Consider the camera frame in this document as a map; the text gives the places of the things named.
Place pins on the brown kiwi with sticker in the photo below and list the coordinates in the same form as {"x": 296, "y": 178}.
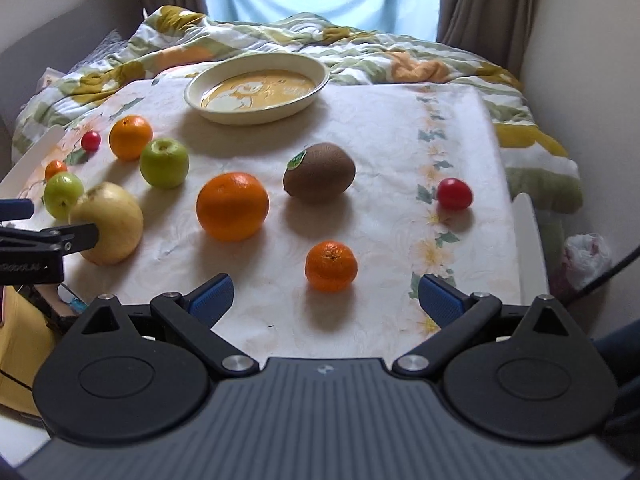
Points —
{"x": 319, "y": 173}

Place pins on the yellow pear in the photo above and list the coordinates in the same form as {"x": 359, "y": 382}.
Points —
{"x": 118, "y": 218}

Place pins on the small white box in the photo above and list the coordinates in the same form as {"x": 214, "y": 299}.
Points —
{"x": 49, "y": 76}

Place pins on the patterned grey pillow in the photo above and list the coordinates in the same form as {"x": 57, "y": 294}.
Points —
{"x": 112, "y": 43}

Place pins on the large orange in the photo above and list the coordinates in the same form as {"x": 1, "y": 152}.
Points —
{"x": 232, "y": 207}

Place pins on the white plastic bag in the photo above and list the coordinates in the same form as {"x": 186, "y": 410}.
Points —
{"x": 584, "y": 258}

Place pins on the red cherry tomato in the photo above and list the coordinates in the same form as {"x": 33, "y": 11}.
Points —
{"x": 91, "y": 141}
{"x": 454, "y": 194}

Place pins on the cream oval bowl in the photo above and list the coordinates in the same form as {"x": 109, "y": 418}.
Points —
{"x": 256, "y": 89}

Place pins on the grey headboard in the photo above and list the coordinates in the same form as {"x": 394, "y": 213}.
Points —
{"x": 60, "y": 44}

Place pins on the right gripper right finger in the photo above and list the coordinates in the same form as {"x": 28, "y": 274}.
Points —
{"x": 461, "y": 319}

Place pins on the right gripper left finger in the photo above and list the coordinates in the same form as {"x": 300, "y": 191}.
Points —
{"x": 188, "y": 321}

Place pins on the striped floral duvet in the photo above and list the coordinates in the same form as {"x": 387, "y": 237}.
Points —
{"x": 172, "y": 39}

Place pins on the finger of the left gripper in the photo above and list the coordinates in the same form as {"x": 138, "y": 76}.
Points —
{"x": 64, "y": 240}

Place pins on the small mandarin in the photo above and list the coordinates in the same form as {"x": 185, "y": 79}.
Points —
{"x": 330, "y": 266}

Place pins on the tiny mandarin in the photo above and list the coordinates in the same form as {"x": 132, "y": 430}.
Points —
{"x": 53, "y": 168}

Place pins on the right brown curtain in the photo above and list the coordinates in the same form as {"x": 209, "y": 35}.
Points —
{"x": 497, "y": 30}

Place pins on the small green apple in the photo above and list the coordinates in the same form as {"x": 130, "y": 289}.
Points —
{"x": 61, "y": 193}

